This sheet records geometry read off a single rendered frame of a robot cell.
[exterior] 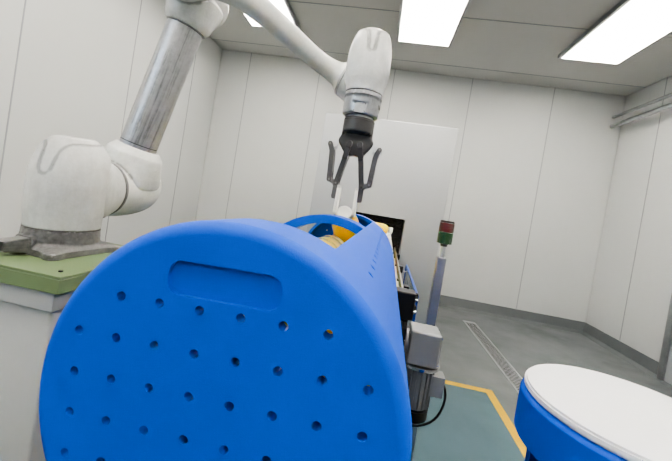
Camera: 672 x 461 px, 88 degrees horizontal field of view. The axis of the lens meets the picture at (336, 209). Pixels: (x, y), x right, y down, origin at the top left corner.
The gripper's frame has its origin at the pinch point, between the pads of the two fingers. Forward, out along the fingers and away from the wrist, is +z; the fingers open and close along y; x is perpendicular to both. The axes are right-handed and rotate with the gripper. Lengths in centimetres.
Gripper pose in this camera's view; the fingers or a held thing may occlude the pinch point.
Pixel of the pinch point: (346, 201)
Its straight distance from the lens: 84.2
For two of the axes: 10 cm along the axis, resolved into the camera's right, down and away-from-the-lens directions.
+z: -1.6, 9.9, 0.2
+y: 9.7, 1.6, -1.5
